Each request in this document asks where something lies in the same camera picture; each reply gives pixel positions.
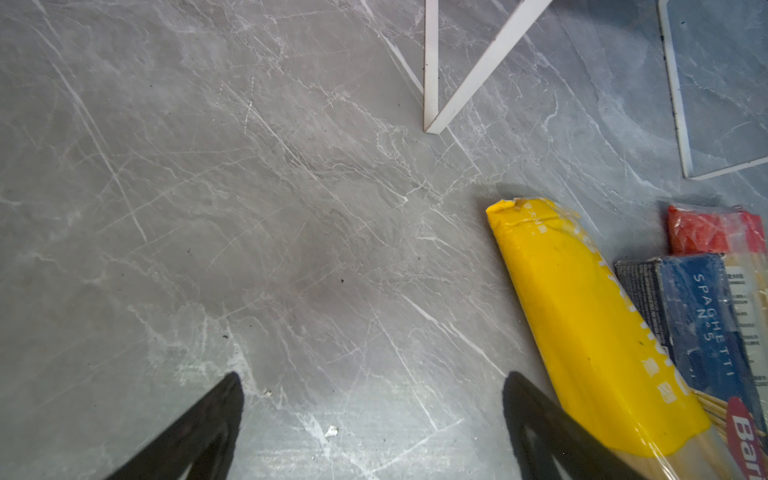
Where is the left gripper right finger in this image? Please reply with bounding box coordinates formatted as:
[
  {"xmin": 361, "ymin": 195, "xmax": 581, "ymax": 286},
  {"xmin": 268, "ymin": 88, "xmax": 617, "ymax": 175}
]
[{"xmin": 502, "ymin": 371, "xmax": 642, "ymax": 479}]

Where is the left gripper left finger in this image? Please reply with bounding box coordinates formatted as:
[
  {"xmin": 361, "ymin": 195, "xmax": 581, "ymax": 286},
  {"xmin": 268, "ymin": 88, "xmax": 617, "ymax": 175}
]
[{"xmin": 109, "ymin": 372, "xmax": 244, "ymax": 479}]

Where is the yellow Pastatime spaghetti bag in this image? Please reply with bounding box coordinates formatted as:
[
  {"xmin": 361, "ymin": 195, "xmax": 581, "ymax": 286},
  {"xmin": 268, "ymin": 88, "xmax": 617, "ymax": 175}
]
[{"xmin": 486, "ymin": 198, "xmax": 742, "ymax": 479}]

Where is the blue Barilla spaghetti box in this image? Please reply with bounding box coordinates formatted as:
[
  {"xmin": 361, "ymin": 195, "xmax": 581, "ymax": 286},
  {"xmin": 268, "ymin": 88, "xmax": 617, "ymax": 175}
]
[{"xmin": 615, "ymin": 254, "xmax": 767, "ymax": 479}]

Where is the red-ended spaghetti bag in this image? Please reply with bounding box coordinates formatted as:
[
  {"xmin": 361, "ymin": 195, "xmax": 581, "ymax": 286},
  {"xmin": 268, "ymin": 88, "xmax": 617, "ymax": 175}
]
[{"xmin": 667, "ymin": 205, "xmax": 767, "ymax": 408}]

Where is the white two-tier shelf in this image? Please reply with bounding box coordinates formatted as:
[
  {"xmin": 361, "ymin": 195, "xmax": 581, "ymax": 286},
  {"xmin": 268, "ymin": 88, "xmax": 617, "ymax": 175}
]
[{"xmin": 423, "ymin": 0, "xmax": 767, "ymax": 181}]

